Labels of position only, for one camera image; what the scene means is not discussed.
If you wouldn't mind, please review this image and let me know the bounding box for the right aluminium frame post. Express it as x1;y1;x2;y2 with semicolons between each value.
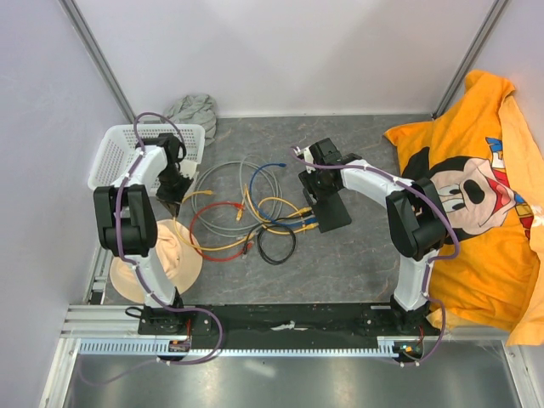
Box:
431;0;510;119

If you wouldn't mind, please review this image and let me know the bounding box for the left aluminium frame post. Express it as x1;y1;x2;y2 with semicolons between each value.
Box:
59;0;136;123

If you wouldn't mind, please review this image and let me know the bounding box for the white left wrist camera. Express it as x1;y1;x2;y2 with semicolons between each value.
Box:
180;160;199;179

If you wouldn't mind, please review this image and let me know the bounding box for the red ethernet cable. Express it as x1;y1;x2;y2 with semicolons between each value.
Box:
189;201;255;261

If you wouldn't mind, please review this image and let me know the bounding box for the grey ethernet cable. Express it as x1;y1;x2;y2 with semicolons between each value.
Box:
190;156;282;239

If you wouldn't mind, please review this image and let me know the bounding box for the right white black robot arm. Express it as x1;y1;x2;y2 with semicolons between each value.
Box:
292;139;456;335

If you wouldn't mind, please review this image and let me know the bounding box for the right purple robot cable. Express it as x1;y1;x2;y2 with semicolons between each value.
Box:
289;146;461;369

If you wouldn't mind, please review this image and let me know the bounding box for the white perforated plastic basket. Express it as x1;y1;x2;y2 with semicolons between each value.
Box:
88;124;205;190

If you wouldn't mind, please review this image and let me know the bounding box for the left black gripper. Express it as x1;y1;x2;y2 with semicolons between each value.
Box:
156;164;194;218

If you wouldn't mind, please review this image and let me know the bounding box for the orange cartoon print shirt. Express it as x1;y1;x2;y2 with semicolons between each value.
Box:
385;70;543;346

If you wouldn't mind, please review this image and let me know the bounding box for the grey crumpled cloth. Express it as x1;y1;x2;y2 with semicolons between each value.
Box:
163;93;217;146

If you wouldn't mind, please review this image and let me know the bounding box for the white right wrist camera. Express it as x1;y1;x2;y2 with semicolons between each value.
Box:
297;147;315;173

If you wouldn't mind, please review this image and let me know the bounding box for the beige bucket hat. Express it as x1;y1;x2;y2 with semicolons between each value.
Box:
110;220;202;303

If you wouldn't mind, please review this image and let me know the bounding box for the short yellow ethernet cable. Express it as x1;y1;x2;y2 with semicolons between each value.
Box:
235;184;311;226

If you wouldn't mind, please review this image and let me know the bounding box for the blue ethernet cable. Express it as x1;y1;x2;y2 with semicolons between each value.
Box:
249;161;320;229

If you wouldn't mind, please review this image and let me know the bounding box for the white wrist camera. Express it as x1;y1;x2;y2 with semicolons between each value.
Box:
297;147;315;173
180;160;199;179

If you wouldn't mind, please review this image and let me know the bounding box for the black ethernet cable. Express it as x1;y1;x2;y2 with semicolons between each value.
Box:
241;224;298;266

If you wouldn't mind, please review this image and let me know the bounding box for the aluminium frame post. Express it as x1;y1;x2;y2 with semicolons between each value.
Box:
431;0;510;119
59;0;136;123

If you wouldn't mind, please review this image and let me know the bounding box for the grey slotted cable duct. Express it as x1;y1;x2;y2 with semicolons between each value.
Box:
78;338;403;358

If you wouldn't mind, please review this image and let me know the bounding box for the black network switch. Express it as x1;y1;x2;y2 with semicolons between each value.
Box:
303;189;352;234

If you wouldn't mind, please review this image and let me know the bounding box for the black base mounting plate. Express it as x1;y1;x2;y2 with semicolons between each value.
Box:
125;303;439;348

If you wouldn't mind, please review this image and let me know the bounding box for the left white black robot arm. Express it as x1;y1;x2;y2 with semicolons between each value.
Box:
93;133;190;336

